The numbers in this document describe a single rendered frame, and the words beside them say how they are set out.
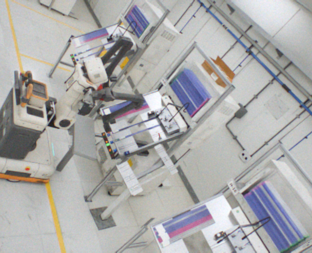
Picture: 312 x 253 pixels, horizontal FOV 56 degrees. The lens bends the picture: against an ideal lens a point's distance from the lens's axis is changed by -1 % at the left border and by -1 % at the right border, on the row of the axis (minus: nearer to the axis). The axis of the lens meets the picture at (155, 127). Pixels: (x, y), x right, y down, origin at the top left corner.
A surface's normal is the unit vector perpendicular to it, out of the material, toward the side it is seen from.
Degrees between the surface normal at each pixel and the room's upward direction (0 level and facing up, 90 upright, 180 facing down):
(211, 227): 44
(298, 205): 90
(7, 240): 0
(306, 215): 90
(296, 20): 90
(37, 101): 92
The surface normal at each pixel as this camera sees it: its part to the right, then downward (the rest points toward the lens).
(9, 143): 0.33, 0.70
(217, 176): -0.69, -0.17
